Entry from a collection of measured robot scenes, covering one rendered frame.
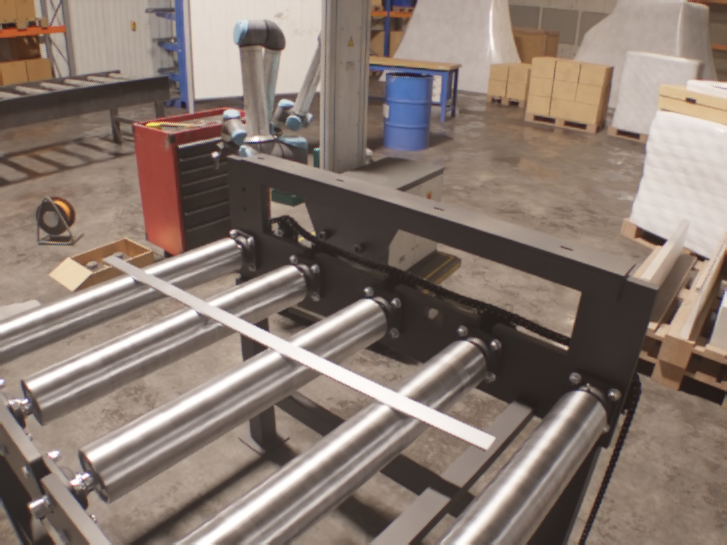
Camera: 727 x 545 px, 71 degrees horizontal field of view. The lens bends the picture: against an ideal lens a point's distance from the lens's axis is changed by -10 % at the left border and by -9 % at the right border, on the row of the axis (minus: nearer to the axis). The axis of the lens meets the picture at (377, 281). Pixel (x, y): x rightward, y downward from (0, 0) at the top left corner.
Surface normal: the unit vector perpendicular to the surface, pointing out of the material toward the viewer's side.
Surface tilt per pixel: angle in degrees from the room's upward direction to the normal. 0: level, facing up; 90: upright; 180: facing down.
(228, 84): 90
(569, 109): 90
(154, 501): 0
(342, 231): 90
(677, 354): 90
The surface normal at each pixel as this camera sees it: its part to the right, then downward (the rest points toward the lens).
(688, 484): 0.04, -0.89
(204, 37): 0.44, 0.42
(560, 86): -0.56, 0.36
